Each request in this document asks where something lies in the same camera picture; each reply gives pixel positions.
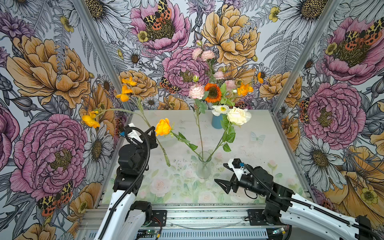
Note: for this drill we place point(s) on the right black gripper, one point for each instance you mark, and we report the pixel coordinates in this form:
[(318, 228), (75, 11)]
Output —
[(227, 183)]

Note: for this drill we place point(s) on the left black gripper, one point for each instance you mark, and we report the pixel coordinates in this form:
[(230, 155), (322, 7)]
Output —
[(152, 142)]

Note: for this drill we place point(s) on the clear glass cylinder vase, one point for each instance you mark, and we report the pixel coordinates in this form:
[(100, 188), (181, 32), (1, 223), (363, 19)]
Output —
[(204, 166)]

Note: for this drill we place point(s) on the small orange flower stem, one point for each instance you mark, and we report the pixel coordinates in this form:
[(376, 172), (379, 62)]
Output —
[(125, 96)]

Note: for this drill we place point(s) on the pink-edged white carnation stem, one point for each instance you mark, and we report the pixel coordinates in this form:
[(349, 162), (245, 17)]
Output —
[(197, 93)]

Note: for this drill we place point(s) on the teal ceramic vase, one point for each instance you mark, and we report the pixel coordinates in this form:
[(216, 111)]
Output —
[(216, 122)]

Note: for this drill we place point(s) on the cream ranunculus flower stem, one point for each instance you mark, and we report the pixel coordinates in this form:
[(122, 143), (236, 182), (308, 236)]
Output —
[(235, 117)]

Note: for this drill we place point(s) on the orange sunflower stem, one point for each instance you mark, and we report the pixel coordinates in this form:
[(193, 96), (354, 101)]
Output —
[(214, 93)]

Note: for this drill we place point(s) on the large pink peony stem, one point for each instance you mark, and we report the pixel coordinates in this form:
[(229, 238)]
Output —
[(207, 56)]

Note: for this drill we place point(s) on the orange poppy flower stem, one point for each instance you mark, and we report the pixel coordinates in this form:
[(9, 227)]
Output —
[(248, 83)]

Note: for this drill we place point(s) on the large orange-yellow flower stem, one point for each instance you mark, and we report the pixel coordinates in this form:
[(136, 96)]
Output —
[(163, 128)]

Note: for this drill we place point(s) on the white flower stem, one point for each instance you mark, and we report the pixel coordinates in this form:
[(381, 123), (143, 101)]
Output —
[(220, 110)]

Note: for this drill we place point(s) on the pink rose flower stem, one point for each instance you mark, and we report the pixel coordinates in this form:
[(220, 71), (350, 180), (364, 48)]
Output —
[(221, 78)]

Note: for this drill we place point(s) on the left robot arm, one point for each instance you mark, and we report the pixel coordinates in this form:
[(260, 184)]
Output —
[(125, 215)]

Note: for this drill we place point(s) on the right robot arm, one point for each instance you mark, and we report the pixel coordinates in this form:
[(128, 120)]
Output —
[(285, 207)]

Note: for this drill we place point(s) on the green circuit board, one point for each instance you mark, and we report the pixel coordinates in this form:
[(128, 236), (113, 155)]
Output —
[(147, 233)]

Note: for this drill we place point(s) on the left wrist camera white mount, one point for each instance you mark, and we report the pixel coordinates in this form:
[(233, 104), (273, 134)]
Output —
[(130, 134)]

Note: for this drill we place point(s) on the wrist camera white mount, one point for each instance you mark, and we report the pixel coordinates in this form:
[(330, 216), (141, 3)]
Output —
[(130, 134), (238, 167)]

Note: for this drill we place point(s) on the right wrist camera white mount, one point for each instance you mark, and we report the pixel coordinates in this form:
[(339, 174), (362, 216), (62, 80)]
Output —
[(238, 167)]

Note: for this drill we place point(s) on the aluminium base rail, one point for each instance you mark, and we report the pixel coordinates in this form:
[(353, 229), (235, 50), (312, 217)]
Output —
[(212, 222)]

